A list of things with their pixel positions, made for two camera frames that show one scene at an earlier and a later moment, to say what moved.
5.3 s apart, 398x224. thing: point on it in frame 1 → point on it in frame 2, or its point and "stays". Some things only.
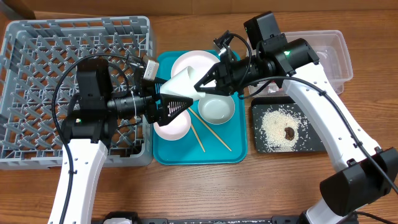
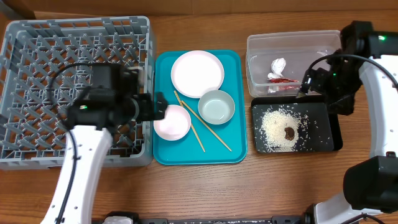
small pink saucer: x=176 y=129 stays
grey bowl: x=216 y=109 stays
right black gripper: x=224 y=78 → x=313 y=80
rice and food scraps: x=282 y=129 stays
